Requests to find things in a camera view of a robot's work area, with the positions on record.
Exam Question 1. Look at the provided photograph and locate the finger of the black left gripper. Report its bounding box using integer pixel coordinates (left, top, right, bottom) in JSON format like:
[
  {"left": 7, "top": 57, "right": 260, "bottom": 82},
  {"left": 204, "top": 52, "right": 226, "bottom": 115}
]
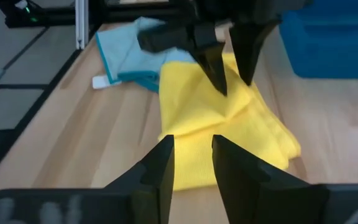
[
  {"left": 137, "top": 22, "right": 229, "bottom": 96},
  {"left": 227, "top": 19, "right": 282, "bottom": 87}
]

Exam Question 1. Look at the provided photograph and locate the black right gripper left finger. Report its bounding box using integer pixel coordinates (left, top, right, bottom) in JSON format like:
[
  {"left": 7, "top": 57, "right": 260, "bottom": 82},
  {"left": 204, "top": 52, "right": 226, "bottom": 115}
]
[{"left": 104, "top": 134, "right": 175, "bottom": 224}]

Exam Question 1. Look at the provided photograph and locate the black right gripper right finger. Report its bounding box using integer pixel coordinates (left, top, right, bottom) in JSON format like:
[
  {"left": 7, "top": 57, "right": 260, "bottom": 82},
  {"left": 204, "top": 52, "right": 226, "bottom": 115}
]
[{"left": 211, "top": 134, "right": 329, "bottom": 224}]

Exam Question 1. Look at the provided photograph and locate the yellow microfiber towel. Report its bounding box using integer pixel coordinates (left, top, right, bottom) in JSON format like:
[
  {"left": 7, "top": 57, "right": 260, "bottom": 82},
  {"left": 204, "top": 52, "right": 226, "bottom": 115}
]
[{"left": 158, "top": 52, "right": 302, "bottom": 191}]

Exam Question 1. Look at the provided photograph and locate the light blue teal-edged towel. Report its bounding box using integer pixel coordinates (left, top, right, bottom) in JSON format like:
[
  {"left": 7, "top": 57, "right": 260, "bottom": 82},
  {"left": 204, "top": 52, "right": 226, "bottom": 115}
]
[{"left": 91, "top": 16, "right": 200, "bottom": 93}]

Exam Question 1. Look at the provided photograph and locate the teal plastic bin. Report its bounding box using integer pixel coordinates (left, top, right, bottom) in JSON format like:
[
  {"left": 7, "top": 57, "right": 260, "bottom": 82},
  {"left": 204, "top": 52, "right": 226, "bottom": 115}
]
[{"left": 279, "top": 0, "right": 358, "bottom": 79}]

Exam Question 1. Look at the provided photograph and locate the black device with green lights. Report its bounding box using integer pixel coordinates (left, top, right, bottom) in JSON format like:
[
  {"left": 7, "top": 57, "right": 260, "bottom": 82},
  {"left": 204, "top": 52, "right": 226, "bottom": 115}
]
[{"left": 0, "top": 0, "right": 75, "bottom": 29}]

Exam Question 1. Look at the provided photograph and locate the black aluminium table frame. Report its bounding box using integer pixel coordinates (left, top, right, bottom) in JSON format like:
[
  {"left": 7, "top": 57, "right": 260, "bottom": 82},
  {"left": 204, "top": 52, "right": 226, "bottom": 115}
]
[{"left": 0, "top": 0, "right": 198, "bottom": 190}]

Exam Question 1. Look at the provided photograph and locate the silver aluminium post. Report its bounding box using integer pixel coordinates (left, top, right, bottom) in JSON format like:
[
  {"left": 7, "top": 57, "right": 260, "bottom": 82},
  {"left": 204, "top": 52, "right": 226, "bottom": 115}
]
[{"left": 75, "top": 0, "right": 90, "bottom": 50}]

